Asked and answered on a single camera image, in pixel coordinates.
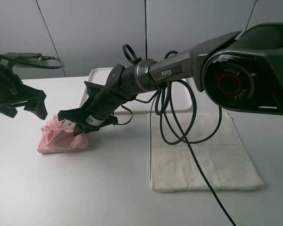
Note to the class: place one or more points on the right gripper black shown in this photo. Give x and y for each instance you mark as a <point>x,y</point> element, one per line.
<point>93,115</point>

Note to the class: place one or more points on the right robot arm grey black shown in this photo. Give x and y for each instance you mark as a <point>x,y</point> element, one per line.
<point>239,71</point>

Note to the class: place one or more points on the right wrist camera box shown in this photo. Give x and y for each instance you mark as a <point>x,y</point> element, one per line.
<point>94,91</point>

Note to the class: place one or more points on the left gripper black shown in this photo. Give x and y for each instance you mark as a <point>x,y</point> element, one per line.
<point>31,99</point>

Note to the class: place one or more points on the white rectangular plastic tray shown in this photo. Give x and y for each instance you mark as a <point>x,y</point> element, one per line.
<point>180,95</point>

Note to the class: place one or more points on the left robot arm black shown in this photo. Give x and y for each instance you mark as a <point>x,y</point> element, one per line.
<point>7,75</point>

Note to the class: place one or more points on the cream white towel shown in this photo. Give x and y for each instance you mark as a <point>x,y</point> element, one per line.
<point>223,159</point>

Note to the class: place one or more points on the pink towel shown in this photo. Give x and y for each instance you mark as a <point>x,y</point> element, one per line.
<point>58,137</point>

